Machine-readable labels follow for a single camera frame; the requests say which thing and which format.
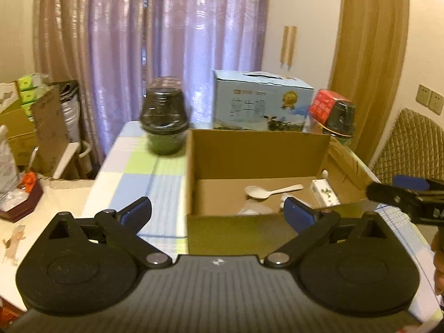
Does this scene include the white dragon medicine box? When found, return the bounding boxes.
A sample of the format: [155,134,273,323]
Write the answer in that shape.
[310,179,341,208]

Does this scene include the white plastic spoon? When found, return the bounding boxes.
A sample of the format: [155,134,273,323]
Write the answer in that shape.
[244,184,304,200]

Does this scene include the clear plastic container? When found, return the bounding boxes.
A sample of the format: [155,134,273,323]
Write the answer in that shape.
[231,193,312,216]

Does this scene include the quilted brown chair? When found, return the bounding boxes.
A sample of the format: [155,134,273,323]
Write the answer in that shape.
[372,108,444,183]

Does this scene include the brown cardboard box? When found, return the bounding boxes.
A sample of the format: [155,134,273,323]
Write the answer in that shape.
[185,129,377,258]

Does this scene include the dark red tray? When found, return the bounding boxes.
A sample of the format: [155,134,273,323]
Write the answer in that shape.
[1,172,43,223]

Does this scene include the clear plastic bag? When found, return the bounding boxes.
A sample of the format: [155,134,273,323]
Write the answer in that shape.
[0,125,28,212]

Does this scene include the red packaged box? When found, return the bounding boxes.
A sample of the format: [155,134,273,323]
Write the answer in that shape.
[309,89,350,125]

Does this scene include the dark wrapped plant pot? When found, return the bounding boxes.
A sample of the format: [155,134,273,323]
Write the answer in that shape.
[139,76,190,155]

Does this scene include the side cardboard box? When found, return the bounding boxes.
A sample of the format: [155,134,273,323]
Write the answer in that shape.
[1,86,70,176]

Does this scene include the blue milk carton box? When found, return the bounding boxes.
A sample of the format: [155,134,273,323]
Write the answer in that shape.
[212,70,315,132]

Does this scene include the wooden door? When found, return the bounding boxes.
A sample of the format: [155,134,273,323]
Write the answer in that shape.
[329,0,409,163]

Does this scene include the green tissue packs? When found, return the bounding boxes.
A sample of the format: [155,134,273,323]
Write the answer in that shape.
[17,73,51,120]

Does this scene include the purple curtain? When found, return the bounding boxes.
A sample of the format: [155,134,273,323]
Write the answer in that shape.
[33,0,268,162]

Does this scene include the wooden wall hanger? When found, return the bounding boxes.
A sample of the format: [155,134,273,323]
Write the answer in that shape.
[279,26,297,69]

